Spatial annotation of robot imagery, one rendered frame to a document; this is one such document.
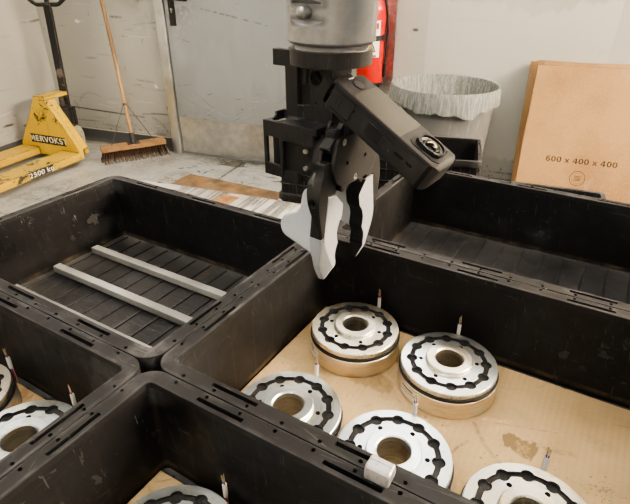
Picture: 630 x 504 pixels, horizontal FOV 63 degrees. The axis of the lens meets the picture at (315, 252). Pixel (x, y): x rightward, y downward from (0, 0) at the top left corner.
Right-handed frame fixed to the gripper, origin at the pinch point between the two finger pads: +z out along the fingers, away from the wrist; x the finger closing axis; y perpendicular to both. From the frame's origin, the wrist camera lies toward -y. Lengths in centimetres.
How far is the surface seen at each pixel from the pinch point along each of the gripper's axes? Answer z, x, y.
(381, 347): 10.7, -1.6, -4.1
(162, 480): 13.8, 22.4, 4.0
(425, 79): 31, -241, 106
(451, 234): 14.1, -38.3, 3.3
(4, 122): 73, -123, 373
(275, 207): 27, -50, 54
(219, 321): 3.9, 11.8, 6.5
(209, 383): 3.9, 18.2, 1.0
